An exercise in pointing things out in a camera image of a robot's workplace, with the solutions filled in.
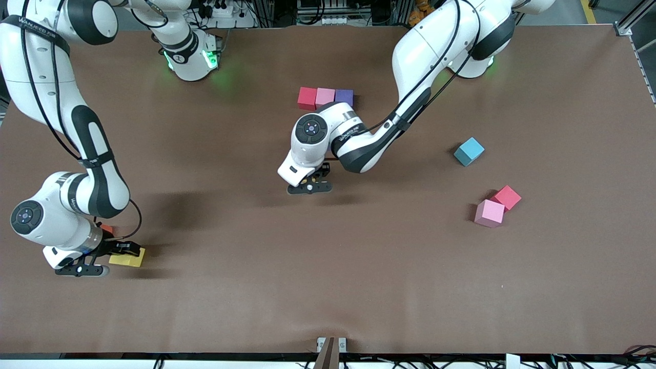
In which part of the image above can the yellow foam block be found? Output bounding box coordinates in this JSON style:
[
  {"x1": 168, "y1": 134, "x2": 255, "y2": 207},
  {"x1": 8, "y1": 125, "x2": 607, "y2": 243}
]
[{"x1": 109, "y1": 248, "x2": 146, "y2": 268}]

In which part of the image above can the red foam block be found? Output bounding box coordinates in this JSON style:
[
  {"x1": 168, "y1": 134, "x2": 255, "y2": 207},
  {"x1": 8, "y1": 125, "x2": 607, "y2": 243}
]
[
  {"x1": 491, "y1": 185, "x2": 522, "y2": 212},
  {"x1": 297, "y1": 87, "x2": 318, "y2": 111}
]

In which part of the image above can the large table cover sheet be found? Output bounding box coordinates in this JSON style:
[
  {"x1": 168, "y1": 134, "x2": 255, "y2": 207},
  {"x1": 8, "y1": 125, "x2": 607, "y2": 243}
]
[{"x1": 0, "y1": 26, "x2": 656, "y2": 355}]

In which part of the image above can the blue foam block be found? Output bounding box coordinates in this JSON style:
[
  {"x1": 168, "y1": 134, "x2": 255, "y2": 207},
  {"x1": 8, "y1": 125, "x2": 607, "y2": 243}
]
[{"x1": 454, "y1": 137, "x2": 485, "y2": 167}]

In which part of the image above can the white electronics box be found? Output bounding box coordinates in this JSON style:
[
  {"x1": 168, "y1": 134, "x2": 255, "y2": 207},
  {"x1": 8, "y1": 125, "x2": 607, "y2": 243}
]
[{"x1": 296, "y1": 0, "x2": 354, "y2": 26}]

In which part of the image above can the white power strip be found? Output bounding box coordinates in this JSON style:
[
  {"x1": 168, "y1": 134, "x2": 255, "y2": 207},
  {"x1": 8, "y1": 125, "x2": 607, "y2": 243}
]
[{"x1": 201, "y1": 0, "x2": 242, "y2": 19}]

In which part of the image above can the bag of orange items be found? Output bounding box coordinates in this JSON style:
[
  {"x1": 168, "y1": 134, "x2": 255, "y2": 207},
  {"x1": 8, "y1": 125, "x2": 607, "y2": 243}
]
[{"x1": 408, "y1": 0, "x2": 436, "y2": 27}]

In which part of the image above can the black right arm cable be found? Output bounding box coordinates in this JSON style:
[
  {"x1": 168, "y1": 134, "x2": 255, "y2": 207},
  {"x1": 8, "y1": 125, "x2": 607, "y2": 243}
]
[{"x1": 20, "y1": 0, "x2": 143, "y2": 241}]

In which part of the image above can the metal edge bracket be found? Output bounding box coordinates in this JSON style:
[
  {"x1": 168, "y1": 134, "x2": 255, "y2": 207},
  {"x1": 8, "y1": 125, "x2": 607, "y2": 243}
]
[{"x1": 314, "y1": 337, "x2": 347, "y2": 369}]

